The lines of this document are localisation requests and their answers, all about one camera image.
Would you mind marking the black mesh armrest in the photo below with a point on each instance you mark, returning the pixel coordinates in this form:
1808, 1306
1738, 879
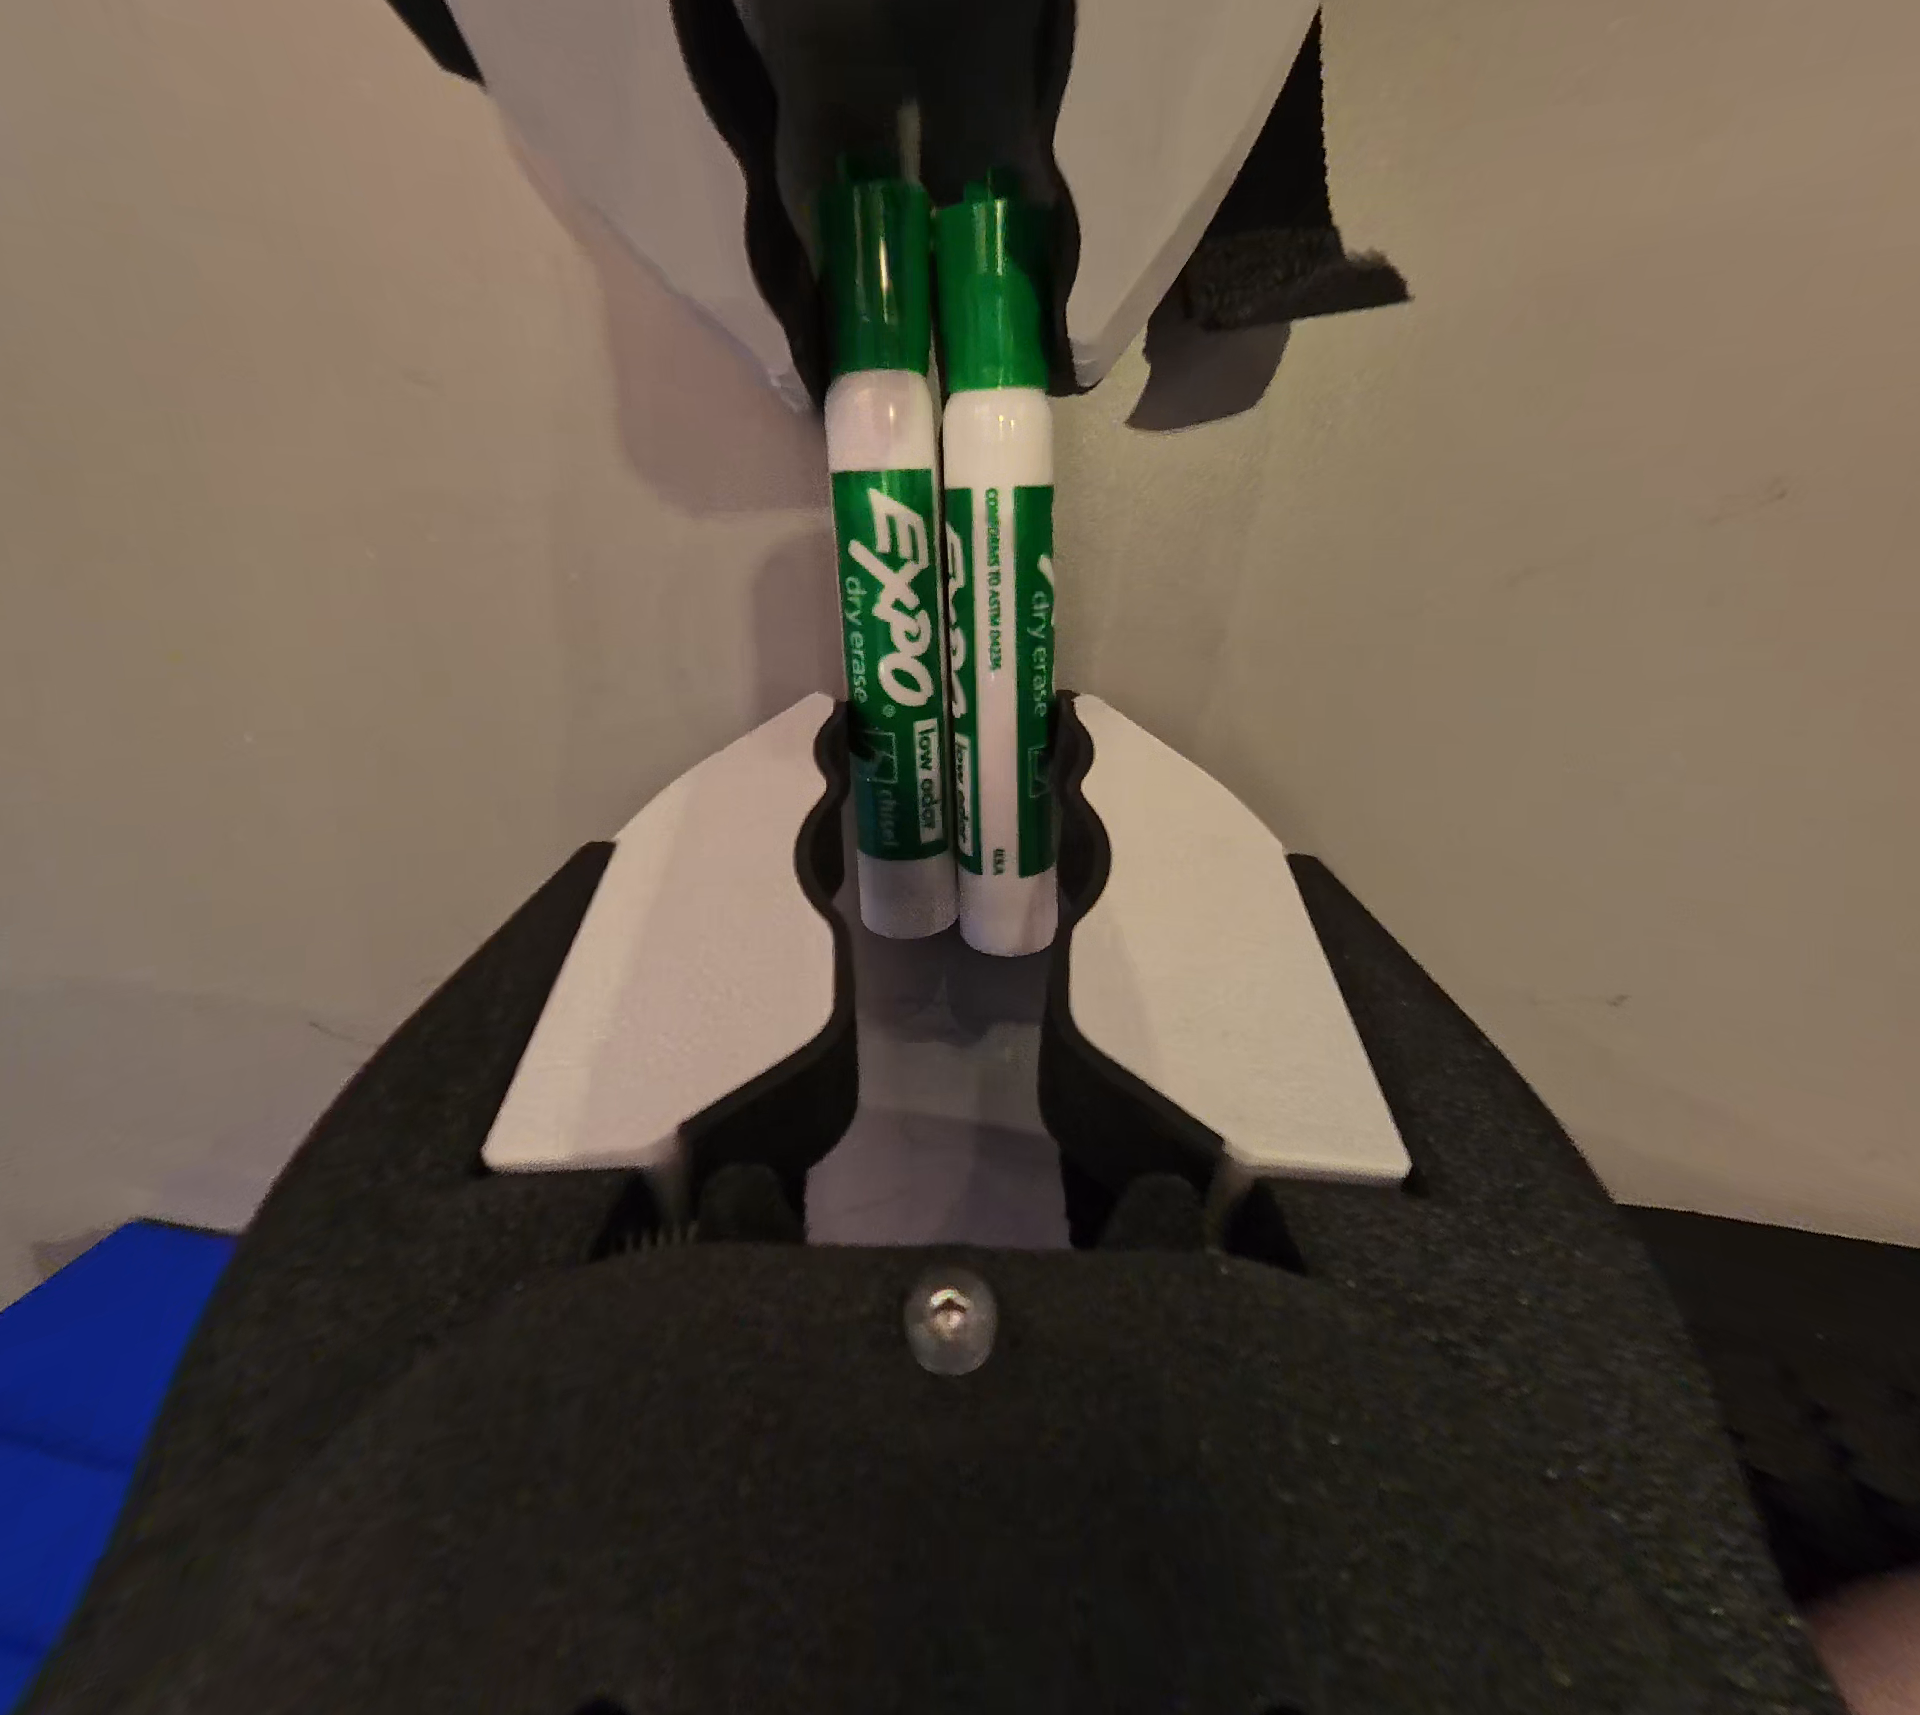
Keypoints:
1798, 1371

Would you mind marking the green dry-erase marker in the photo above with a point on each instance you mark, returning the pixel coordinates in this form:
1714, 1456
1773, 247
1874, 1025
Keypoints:
990, 636
886, 455

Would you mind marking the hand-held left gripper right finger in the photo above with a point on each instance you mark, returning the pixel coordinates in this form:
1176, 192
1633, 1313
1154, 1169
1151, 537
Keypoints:
1227, 995

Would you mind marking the person's left forearm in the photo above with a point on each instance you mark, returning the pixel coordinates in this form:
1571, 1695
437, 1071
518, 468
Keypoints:
1874, 1662

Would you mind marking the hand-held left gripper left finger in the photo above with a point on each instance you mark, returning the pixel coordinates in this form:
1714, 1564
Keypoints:
675, 980

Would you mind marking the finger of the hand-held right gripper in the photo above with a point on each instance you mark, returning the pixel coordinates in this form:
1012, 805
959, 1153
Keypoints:
570, 21
1185, 21

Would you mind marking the blue plastic bin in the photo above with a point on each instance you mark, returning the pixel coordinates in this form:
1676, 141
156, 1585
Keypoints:
75, 1371

